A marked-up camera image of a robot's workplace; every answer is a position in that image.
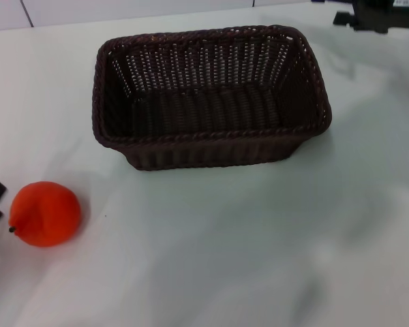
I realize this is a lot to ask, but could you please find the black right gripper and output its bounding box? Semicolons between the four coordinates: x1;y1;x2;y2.
333;0;409;34

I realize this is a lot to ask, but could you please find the dark brown woven basket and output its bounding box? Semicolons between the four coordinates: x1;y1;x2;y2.
91;24;333;172

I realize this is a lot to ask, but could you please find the orange artificial tangerine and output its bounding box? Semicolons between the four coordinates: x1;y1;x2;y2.
7;181;82;248

